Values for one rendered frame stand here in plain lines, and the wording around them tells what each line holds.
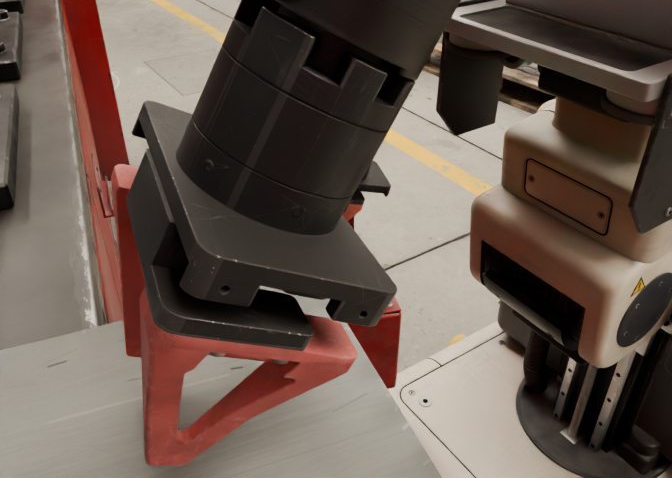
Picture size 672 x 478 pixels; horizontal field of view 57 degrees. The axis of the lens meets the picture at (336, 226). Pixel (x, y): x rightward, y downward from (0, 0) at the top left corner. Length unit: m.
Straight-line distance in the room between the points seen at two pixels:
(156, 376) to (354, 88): 0.10
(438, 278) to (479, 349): 0.65
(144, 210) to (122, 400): 0.12
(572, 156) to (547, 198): 0.07
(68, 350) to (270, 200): 0.17
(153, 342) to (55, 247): 0.47
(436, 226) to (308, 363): 2.03
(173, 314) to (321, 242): 0.05
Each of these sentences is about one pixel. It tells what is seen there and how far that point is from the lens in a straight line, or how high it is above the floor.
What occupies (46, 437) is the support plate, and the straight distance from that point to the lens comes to 0.29.
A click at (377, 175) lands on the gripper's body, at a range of 0.73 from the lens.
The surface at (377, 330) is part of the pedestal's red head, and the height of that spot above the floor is 0.76.
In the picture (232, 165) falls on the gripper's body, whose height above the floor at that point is 1.13.
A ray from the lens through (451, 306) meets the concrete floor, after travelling 1.88.
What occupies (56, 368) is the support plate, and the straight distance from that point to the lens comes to 0.32.
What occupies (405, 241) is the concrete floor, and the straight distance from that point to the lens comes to 2.12.
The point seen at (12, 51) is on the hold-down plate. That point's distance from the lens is 1.12.
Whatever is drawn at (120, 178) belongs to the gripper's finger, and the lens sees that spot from 0.24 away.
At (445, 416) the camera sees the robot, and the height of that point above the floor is 0.28.
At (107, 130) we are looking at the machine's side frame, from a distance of 2.52.
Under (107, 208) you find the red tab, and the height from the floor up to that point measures 0.55.
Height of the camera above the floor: 1.21
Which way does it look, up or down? 34 degrees down
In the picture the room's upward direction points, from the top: straight up
